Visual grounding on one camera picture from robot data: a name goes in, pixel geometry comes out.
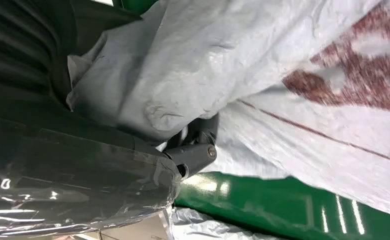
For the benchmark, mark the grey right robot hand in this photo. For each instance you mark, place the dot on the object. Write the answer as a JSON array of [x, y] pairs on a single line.
[[82, 172]]

